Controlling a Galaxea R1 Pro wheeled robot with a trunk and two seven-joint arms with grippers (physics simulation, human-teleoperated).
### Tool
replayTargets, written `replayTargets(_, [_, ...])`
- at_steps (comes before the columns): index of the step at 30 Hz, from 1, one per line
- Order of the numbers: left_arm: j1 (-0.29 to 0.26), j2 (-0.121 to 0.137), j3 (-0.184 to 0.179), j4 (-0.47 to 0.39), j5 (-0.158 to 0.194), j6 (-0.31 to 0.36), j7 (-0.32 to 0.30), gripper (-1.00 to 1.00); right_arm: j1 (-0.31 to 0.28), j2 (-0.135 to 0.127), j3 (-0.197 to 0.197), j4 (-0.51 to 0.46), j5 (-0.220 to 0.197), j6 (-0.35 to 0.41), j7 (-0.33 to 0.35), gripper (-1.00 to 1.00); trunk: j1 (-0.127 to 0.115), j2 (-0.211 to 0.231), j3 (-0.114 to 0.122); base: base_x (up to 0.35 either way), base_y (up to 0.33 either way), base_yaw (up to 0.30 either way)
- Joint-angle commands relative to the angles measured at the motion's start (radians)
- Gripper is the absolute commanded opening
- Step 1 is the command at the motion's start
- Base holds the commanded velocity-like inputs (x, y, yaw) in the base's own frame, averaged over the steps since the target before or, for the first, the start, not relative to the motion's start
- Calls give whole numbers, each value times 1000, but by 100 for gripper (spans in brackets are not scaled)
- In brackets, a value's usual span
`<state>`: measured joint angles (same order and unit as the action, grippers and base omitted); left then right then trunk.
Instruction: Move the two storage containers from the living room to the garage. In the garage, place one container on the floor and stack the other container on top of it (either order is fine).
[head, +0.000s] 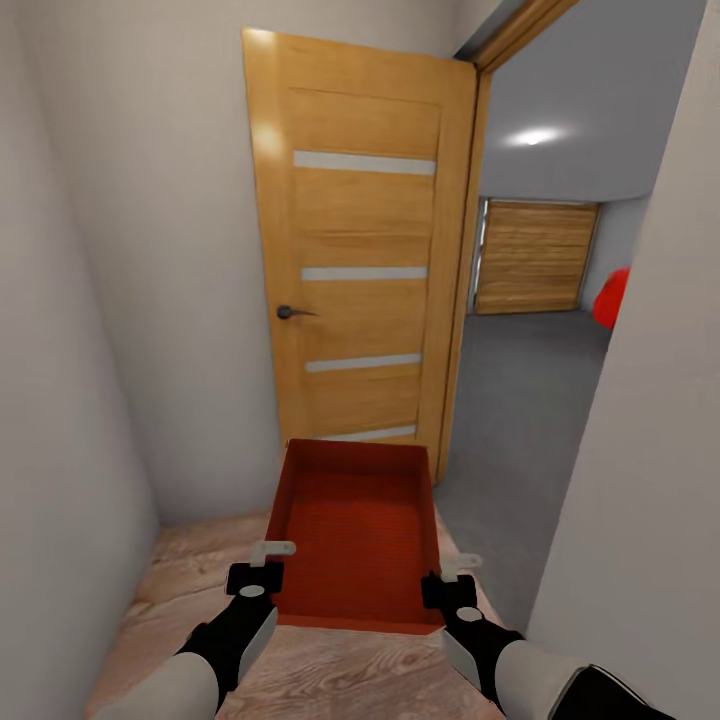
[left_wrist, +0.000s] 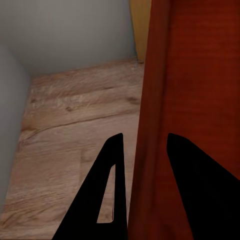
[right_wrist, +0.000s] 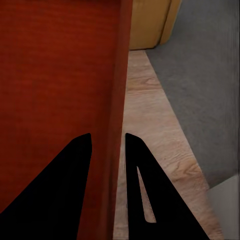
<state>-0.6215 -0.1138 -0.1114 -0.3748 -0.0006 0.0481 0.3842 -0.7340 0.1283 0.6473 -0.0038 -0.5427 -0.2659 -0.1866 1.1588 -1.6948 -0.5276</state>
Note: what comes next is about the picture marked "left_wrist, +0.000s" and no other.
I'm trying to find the storage box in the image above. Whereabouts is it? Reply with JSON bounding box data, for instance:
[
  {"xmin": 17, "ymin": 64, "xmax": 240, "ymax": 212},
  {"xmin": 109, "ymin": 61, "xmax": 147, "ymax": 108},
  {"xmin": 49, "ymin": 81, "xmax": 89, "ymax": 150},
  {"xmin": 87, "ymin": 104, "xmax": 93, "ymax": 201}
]
[{"xmin": 127, "ymin": 0, "xmax": 240, "ymax": 240}]

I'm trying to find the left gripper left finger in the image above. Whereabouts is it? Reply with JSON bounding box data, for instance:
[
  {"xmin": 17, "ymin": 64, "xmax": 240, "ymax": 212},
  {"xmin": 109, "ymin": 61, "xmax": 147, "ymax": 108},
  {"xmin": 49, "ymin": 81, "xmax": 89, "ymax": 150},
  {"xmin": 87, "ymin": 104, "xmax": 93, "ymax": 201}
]
[{"xmin": 52, "ymin": 133, "xmax": 128, "ymax": 240}]

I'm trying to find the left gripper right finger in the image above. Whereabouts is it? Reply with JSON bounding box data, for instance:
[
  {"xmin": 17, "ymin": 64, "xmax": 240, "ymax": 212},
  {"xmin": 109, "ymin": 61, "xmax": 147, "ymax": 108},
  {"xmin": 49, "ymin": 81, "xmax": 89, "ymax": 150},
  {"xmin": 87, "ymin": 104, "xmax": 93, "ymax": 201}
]
[{"xmin": 166, "ymin": 133, "xmax": 240, "ymax": 240}]

